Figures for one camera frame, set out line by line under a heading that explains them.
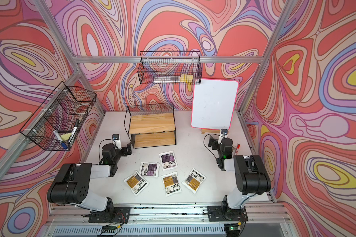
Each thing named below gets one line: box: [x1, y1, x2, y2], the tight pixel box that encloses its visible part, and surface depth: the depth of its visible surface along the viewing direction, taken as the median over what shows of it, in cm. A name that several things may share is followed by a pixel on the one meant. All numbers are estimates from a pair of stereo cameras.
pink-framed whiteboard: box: [190, 78, 239, 131], surface depth 98 cm
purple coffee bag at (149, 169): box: [139, 161, 160, 178], surface depth 90 cm
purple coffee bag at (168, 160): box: [159, 150, 178, 172], surface depth 93 cm
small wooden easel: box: [200, 128, 221, 135], surface depth 104 cm
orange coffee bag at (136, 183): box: [123, 170, 150, 197], surface depth 84 cm
